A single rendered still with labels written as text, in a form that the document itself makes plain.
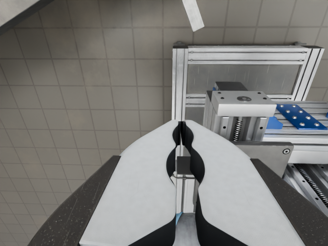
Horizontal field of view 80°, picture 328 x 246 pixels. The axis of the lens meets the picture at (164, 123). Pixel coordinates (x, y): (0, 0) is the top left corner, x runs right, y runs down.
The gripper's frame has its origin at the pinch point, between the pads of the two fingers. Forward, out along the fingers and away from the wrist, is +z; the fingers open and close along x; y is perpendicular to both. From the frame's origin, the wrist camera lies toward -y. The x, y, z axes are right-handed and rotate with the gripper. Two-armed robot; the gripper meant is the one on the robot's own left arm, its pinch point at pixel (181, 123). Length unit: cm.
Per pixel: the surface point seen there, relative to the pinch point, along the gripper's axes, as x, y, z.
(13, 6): -52, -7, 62
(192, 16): 4.1, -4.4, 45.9
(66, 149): -97, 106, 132
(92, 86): -61, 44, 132
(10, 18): -55, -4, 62
